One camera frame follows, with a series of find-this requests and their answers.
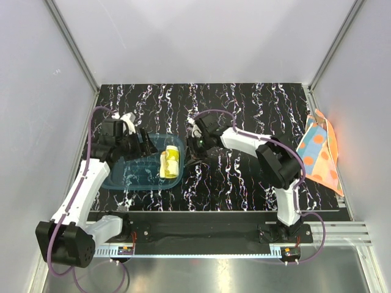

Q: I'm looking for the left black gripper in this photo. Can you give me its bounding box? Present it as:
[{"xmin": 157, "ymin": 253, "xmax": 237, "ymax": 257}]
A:
[{"xmin": 117, "ymin": 127, "xmax": 158, "ymax": 161}]

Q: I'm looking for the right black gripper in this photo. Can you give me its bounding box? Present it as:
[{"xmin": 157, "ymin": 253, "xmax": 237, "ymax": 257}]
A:
[{"xmin": 183, "ymin": 134, "xmax": 212, "ymax": 167}]

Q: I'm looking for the blue transparent plastic bin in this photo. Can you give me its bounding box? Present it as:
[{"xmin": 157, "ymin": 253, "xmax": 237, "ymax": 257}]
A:
[{"xmin": 102, "ymin": 134, "xmax": 185, "ymax": 191}]

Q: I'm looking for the yellow white patterned towel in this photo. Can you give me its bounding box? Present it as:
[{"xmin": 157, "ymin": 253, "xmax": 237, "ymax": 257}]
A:
[{"xmin": 159, "ymin": 145, "xmax": 180, "ymax": 179}]

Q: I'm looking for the orange blue dotted towel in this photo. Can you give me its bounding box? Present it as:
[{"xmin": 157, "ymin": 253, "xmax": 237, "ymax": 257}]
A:
[{"xmin": 296, "ymin": 109, "xmax": 344, "ymax": 197}]

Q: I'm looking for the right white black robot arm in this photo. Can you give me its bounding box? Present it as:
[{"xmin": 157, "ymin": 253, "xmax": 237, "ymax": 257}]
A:
[{"xmin": 186, "ymin": 125, "xmax": 304, "ymax": 242}]

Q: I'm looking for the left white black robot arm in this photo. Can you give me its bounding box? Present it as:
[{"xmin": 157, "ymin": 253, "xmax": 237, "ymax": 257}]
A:
[{"xmin": 35, "ymin": 118, "xmax": 158, "ymax": 268}]

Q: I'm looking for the black marble pattern mat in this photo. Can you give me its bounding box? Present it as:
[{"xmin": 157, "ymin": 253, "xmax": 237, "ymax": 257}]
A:
[{"xmin": 79, "ymin": 82, "xmax": 340, "ymax": 212}]

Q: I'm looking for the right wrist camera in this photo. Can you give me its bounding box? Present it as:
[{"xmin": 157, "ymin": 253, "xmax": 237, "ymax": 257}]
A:
[{"xmin": 189, "ymin": 114, "xmax": 219, "ymax": 137}]

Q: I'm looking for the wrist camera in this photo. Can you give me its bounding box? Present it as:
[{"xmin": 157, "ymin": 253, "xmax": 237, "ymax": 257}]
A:
[
  {"xmin": 111, "ymin": 112, "xmax": 136, "ymax": 134},
  {"xmin": 189, "ymin": 114, "xmax": 219, "ymax": 137}
]

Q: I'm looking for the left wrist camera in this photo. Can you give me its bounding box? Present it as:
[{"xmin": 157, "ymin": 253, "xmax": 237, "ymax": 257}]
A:
[{"xmin": 111, "ymin": 112, "xmax": 136, "ymax": 134}]

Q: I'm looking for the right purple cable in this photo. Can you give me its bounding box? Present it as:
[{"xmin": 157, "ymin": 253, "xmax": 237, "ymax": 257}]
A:
[{"xmin": 191, "ymin": 109, "xmax": 326, "ymax": 264}]

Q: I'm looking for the purple cable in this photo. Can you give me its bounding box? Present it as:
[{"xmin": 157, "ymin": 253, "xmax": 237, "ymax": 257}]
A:
[
  {"xmin": 48, "ymin": 106, "xmax": 131, "ymax": 291},
  {"xmin": 191, "ymin": 109, "xmax": 326, "ymax": 264}
]

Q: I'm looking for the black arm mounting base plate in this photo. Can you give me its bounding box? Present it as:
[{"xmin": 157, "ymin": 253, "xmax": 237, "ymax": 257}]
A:
[{"xmin": 88, "ymin": 211, "xmax": 313, "ymax": 244}]

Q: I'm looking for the grey slotted cable duct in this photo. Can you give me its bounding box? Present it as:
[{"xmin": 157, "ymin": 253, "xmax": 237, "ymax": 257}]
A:
[{"xmin": 94, "ymin": 245, "xmax": 282, "ymax": 259}]

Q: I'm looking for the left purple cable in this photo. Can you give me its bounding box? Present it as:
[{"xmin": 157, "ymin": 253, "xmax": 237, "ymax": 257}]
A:
[{"xmin": 48, "ymin": 106, "xmax": 131, "ymax": 291}]

